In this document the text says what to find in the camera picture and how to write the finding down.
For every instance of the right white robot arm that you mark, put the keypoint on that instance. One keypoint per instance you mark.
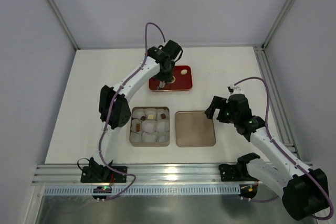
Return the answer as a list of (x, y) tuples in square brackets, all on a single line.
[(303, 190)]

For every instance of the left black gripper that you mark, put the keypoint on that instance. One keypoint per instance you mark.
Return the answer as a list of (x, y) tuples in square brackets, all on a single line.
[(164, 77)]

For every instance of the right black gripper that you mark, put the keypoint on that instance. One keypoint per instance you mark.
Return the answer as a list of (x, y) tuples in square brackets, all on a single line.
[(220, 109)]

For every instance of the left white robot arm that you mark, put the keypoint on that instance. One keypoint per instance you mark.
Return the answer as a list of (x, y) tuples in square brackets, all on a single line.
[(114, 101)]

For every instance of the gold tin box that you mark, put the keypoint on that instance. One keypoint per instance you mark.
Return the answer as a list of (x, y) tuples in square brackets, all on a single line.
[(155, 132)]

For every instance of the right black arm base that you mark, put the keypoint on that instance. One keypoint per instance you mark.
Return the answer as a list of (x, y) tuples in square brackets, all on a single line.
[(237, 172)]

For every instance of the gold tin lid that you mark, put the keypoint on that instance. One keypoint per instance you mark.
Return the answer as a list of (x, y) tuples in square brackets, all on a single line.
[(194, 129)]

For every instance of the aluminium frame post left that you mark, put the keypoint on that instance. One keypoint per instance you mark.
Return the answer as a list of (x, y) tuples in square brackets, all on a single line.
[(60, 19)]

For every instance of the red rectangular tray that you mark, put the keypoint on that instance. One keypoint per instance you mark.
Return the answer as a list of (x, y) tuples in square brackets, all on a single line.
[(180, 82)]

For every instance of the aluminium frame post right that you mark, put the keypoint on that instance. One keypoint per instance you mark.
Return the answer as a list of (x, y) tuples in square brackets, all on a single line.
[(284, 10)]

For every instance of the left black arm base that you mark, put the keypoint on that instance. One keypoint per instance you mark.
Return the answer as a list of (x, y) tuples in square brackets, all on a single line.
[(95, 173)]

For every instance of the aluminium frame post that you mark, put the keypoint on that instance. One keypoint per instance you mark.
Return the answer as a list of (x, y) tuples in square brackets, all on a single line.
[(284, 10), (60, 19)]

